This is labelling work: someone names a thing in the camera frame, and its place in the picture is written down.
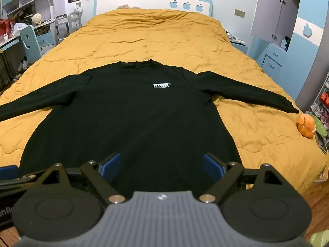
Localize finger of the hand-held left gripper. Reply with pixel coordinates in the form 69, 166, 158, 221
0, 165, 35, 189

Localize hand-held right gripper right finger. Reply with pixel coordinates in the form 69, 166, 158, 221
199, 153, 283, 204

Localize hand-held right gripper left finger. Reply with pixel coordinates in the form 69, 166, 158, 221
38, 152, 126, 204

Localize black long-sleeve sweatshirt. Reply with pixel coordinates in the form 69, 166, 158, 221
0, 59, 300, 198

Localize orange round toy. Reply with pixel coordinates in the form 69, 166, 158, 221
295, 113, 316, 137

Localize white sneakers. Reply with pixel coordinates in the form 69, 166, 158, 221
16, 58, 29, 73

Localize green leaf-shaped toy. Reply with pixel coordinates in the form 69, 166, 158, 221
307, 113, 329, 137

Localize blue nightstand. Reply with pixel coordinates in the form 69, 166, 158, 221
227, 36, 249, 55

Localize blue drawer cabinet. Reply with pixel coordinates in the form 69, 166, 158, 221
262, 42, 287, 75

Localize cluttered desk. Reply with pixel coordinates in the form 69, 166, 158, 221
0, 18, 56, 57

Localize blue and white chair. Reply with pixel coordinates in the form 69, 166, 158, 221
20, 25, 43, 64

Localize pale green object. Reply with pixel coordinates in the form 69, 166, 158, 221
309, 232, 329, 247

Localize mustard yellow bed quilt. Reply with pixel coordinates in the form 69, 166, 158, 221
0, 8, 327, 196

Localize red bag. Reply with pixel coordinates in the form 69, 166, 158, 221
0, 19, 14, 38

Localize white plastic bag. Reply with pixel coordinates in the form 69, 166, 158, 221
13, 22, 28, 35

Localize grey folding rack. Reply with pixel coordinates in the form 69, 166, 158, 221
55, 12, 83, 45

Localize blue and white wardrobe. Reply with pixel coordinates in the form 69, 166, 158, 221
272, 0, 329, 110

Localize grey wardrobe door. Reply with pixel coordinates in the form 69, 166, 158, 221
250, 0, 286, 43

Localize white and blue headboard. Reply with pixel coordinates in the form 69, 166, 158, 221
93, 0, 214, 18

